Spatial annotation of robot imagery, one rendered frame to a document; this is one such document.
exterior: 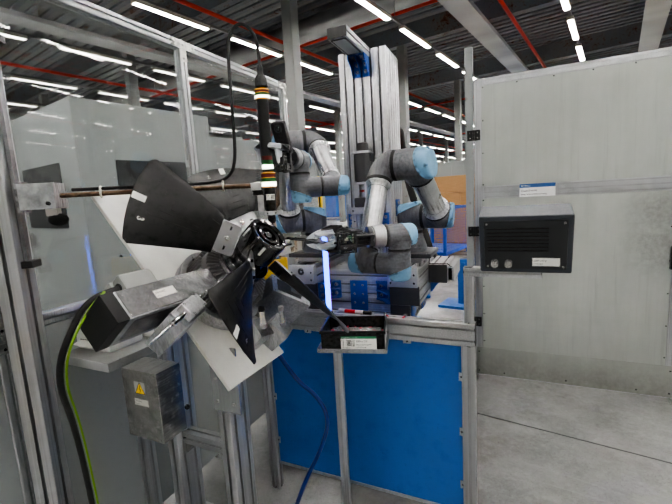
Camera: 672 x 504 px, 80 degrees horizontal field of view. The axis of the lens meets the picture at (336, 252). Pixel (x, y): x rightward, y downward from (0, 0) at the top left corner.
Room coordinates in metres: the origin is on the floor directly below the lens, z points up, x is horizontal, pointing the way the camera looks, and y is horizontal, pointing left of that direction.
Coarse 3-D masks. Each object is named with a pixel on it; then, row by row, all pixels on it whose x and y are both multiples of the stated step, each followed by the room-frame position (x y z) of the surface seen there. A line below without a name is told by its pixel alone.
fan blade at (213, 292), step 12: (228, 276) 0.88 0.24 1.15; (240, 276) 0.93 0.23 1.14; (252, 276) 1.03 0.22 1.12; (216, 288) 0.82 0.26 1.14; (228, 288) 0.86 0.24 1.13; (240, 288) 0.91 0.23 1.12; (252, 288) 1.02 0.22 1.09; (216, 300) 0.81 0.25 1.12; (228, 300) 0.84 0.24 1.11; (240, 300) 0.89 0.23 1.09; (252, 300) 1.01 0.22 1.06; (228, 312) 0.83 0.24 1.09; (240, 312) 0.88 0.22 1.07; (228, 324) 0.81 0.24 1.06; (240, 324) 0.86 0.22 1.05; (252, 324) 0.97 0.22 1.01; (240, 336) 0.85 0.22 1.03; (252, 336) 0.93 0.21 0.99; (252, 348) 0.90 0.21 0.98; (252, 360) 0.87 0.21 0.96
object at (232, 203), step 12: (228, 168) 1.36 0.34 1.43; (240, 168) 1.38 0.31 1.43; (192, 180) 1.29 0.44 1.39; (204, 180) 1.30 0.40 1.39; (228, 180) 1.31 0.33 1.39; (240, 180) 1.32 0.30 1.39; (252, 180) 1.33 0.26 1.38; (204, 192) 1.26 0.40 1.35; (216, 192) 1.27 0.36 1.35; (228, 192) 1.27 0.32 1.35; (240, 192) 1.27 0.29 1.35; (252, 192) 1.28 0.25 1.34; (216, 204) 1.24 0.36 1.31; (228, 204) 1.23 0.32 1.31; (240, 204) 1.23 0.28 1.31; (252, 204) 1.23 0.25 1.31; (228, 216) 1.20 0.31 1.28
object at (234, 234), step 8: (224, 224) 1.08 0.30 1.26; (232, 224) 1.10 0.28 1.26; (224, 232) 1.08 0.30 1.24; (232, 232) 1.10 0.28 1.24; (240, 232) 1.11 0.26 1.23; (216, 240) 1.07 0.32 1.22; (224, 240) 1.08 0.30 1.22; (232, 240) 1.10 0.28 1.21; (216, 248) 1.07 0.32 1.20; (224, 248) 1.08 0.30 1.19; (232, 248) 1.10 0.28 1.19
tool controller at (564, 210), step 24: (480, 216) 1.24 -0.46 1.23; (504, 216) 1.21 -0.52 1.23; (528, 216) 1.18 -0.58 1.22; (552, 216) 1.16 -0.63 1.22; (480, 240) 1.26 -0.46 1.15; (504, 240) 1.22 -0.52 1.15; (528, 240) 1.20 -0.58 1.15; (552, 240) 1.17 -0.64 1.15; (480, 264) 1.28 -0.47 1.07; (504, 264) 1.23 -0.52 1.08; (528, 264) 1.22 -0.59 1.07; (552, 264) 1.19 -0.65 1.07
